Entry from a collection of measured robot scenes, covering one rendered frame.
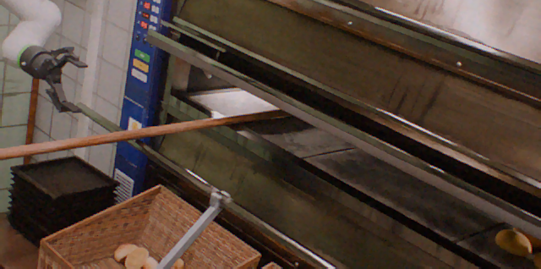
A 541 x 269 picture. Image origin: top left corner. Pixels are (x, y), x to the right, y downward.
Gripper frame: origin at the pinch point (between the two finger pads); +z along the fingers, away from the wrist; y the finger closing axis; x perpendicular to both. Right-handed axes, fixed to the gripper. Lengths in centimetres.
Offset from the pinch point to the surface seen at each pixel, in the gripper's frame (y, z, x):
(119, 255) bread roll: 70, -13, -34
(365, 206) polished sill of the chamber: 16, 68, -55
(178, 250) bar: 30, 46, -6
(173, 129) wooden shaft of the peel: 13.4, 7.1, -31.5
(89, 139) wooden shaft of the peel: 13.2, 7.3, -0.6
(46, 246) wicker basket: 61, -16, -5
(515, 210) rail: -9, 116, -41
